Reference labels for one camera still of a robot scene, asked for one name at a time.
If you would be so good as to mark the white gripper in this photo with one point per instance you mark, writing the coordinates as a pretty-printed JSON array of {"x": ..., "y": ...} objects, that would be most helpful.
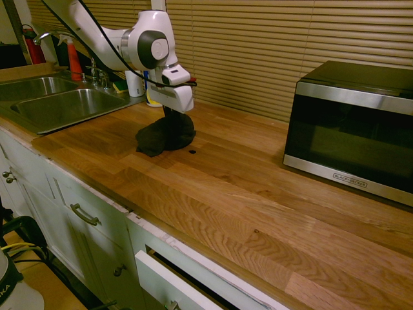
[{"x": 171, "y": 97}]

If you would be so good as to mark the dark brown cloth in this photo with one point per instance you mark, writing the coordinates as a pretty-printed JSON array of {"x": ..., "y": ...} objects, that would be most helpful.
[{"x": 167, "y": 137}]

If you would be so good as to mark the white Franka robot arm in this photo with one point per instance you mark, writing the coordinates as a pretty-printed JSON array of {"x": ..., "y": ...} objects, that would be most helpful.
[{"x": 106, "y": 38}]

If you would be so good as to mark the white yellow cleaner bottle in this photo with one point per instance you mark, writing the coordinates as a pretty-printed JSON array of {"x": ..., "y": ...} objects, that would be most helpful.
[{"x": 153, "y": 102}]

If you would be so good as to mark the white cylindrical container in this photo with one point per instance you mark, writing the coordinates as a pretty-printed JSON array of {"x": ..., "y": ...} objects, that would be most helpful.
[{"x": 134, "y": 85}]

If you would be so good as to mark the yellow green sponge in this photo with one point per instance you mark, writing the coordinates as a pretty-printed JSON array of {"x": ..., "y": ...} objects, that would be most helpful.
[{"x": 120, "y": 87}]

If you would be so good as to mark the wide beige window blind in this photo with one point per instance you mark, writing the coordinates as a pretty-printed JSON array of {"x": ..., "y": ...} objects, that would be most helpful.
[{"x": 258, "y": 48}]

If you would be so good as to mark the orange spray bottle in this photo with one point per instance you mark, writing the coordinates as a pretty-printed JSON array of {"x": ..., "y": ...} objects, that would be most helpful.
[{"x": 75, "y": 61}]

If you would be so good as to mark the stainless steel double sink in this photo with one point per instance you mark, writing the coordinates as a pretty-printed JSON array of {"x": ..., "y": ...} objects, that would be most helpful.
[{"x": 61, "y": 103}]

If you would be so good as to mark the chrome kitchen faucet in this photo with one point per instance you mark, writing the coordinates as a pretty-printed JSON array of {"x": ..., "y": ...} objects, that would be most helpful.
[{"x": 42, "y": 37}]

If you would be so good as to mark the red fire extinguisher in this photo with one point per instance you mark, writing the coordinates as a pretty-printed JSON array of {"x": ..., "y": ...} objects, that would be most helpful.
[{"x": 35, "y": 48}]

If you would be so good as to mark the narrow beige window blind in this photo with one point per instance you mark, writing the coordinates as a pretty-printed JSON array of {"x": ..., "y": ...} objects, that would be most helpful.
[{"x": 55, "y": 16}]

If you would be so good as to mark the white kitchen cabinet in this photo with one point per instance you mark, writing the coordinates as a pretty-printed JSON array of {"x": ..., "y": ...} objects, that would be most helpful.
[{"x": 42, "y": 206}]

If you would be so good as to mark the open white drawer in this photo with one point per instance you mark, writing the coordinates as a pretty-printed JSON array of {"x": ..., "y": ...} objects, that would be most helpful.
[{"x": 167, "y": 281}]

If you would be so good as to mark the black box appliance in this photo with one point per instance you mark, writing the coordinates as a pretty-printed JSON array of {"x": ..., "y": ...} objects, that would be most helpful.
[{"x": 11, "y": 56}]

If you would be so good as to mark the black steel microwave oven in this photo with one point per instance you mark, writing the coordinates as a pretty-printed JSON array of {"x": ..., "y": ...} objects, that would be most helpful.
[{"x": 348, "y": 129}]

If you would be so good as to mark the white device with black band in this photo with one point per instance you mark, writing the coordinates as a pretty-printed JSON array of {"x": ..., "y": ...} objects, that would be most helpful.
[{"x": 16, "y": 290}]

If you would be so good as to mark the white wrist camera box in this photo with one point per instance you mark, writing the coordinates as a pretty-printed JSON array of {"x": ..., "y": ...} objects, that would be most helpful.
[{"x": 175, "y": 76}]

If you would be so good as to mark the white window frame post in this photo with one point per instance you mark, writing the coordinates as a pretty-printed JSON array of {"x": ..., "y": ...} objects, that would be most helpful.
[{"x": 159, "y": 6}]

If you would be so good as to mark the black metal stand frame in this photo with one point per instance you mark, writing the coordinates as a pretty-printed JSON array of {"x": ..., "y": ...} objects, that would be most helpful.
[{"x": 35, "y": 226}]

